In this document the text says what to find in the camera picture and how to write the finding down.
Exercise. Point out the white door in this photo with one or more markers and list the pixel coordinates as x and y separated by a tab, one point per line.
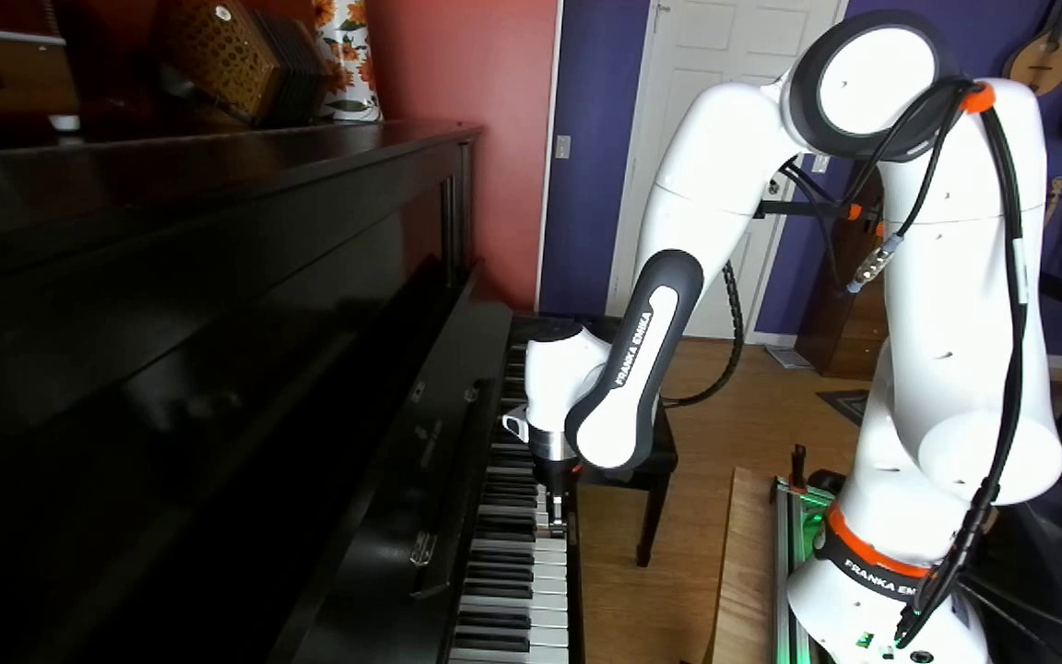
705	149

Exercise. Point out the wooden cabinet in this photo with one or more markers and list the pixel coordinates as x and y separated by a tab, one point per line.
841	333

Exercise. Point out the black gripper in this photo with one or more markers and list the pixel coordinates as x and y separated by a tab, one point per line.
554	461

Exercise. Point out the wooden robot mounting platform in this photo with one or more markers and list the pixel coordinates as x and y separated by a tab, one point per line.
770	531

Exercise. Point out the black upright piano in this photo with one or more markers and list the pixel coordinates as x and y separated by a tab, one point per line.
247	412

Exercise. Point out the black piano bench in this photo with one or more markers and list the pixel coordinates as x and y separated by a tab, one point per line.
659	456

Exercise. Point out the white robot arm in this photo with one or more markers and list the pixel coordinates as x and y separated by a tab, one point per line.
959	406

